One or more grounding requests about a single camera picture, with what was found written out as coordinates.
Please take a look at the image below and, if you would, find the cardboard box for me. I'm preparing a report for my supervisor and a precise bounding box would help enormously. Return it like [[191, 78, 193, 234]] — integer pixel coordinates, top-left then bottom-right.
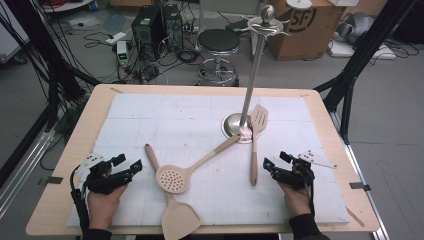
[[266, 0, 348, 62]]

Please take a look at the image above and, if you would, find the large black computer tower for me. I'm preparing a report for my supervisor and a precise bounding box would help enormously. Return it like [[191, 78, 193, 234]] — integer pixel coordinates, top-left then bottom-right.
[[130, 5, 168, 63]]

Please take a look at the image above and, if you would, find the slim black computer tower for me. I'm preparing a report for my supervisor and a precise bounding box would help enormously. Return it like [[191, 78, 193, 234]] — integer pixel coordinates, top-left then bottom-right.
[[161, 3, 184, 51]]

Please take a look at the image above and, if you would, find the person's left hand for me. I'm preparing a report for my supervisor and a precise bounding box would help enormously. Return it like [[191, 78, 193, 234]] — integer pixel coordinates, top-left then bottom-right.
[[87, 184, 129, 230]]

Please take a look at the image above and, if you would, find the small white power strip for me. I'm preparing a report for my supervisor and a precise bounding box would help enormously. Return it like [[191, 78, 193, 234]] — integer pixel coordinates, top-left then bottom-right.
[[105, 31, 128, 45]]

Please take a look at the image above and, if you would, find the beige solid spatula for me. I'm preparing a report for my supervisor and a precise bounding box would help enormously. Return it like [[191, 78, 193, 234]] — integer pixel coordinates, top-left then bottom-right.
[[144, 143, 203, 240]]

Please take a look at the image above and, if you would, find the hand-held gripper cable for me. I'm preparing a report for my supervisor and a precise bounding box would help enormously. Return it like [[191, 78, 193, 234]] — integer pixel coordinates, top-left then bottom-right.
[[69, 164, 91, 231], [308, 183, 316, 216]]

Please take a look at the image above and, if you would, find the black round stool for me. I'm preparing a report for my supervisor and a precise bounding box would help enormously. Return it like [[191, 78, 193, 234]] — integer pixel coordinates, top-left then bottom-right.
[[196, 28, 241, 87]]

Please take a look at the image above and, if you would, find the brown tape strip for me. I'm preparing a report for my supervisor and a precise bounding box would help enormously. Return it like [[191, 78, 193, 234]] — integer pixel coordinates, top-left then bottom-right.
[[344, 206, 365, 228]]

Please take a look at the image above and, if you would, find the grey bag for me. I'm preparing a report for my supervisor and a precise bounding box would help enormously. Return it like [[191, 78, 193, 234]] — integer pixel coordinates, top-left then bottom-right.
[[336, 12, 376, 46]]

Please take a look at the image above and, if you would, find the beige perforated skimmer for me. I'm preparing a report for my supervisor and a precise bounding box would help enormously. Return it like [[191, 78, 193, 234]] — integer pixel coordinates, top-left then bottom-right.
[[155, 133, 242, 195]]

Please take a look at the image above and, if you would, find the white round disc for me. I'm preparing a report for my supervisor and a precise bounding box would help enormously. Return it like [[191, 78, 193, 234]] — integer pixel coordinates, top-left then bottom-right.
[[286, 0, 313, 10]]

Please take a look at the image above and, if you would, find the aluminium rail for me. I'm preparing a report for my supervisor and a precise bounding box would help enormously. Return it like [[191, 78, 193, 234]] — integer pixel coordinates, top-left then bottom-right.
[[0, 128, 56, 218], [329, 111, 391, 240]]

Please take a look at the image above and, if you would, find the black metal frame stand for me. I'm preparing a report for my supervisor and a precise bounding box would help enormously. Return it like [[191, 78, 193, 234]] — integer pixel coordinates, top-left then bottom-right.
[[313, 0, 419, 146], [0, 0, 101, 131]]

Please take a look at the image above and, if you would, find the person's right hand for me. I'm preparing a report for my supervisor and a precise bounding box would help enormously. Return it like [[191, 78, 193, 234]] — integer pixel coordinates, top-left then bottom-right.
[[279, 183, 313, 218]]

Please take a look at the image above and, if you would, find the right hand-held gripper cable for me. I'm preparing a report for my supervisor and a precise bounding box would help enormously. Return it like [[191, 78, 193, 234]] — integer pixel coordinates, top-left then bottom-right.
[[308, 183, 316, 216]]

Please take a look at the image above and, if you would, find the left hand-held gripper cable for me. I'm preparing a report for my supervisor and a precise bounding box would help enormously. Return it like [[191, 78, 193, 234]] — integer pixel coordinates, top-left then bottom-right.
[[69, 164, 91, 231]]

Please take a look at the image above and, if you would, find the white grid mat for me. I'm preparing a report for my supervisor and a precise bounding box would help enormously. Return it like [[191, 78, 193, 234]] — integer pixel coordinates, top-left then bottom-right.
[[66, 92, 352, 228]]

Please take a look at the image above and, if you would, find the steel utensil rack stand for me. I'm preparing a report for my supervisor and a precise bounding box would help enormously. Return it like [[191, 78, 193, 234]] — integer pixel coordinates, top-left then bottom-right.
[[221, 4, 293, 145]]

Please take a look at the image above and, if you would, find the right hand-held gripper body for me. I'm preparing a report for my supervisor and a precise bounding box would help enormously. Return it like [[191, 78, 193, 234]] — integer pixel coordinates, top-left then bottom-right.
[[271, 149, 338, 192]]

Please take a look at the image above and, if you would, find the beige slotted spatula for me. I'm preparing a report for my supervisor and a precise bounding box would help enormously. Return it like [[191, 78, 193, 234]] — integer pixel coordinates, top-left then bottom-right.
[[249, 103, 269, 187]]

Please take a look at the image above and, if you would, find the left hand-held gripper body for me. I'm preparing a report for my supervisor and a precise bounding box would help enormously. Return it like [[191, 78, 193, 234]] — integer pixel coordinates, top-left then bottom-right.
[[74, 153, 134, 195]]

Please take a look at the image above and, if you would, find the white bench power supply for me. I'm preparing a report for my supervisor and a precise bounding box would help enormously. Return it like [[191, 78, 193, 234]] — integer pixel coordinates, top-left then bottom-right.
[[115, 40, 130, 68]]

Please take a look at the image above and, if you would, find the black tape piece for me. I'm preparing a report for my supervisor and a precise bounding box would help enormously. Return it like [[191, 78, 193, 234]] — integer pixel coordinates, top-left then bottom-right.
[[37, 176, 64, 187], [349, 182, 372, 192]]

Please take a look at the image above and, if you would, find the long white power strip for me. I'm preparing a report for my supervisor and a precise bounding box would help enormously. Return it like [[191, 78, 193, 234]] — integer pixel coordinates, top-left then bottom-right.
[[328, 39, 398, 61]]

